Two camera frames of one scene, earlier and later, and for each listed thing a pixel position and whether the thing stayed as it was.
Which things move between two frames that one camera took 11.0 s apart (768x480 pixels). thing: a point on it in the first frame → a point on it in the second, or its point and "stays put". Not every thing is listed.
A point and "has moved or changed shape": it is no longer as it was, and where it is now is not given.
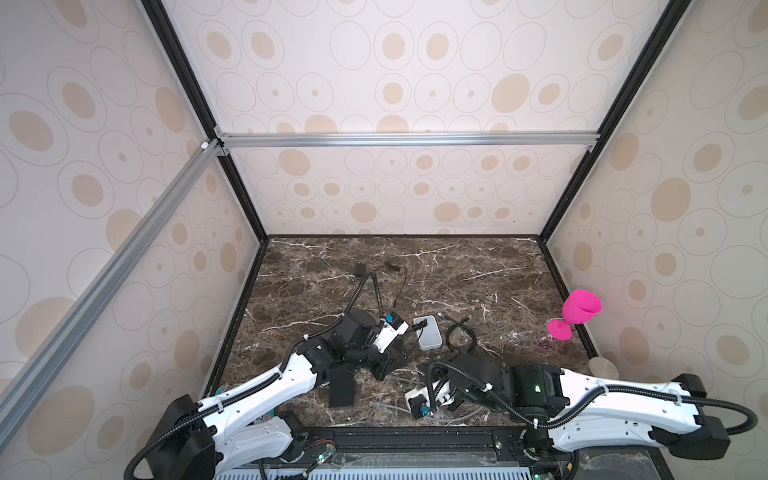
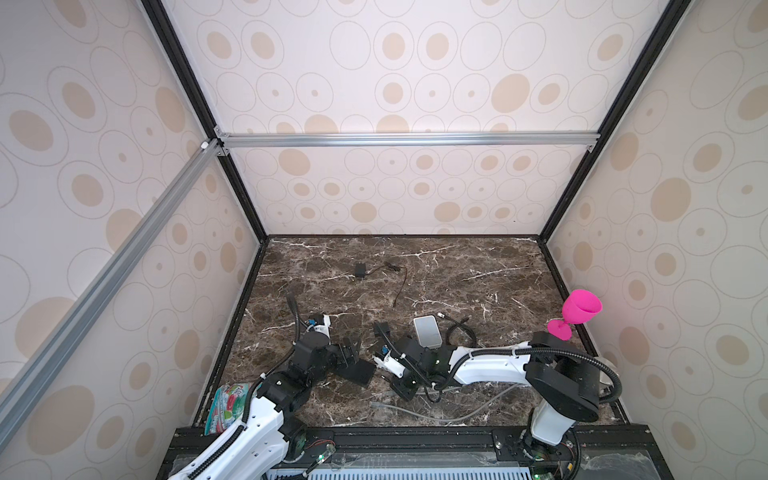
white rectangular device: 430,336 stays put
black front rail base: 313,451 stays put
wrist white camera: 390,331 → 323,329
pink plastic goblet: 579,306 stays put
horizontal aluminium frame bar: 284,139 stays put
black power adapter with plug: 395,320 has moved or changed shape
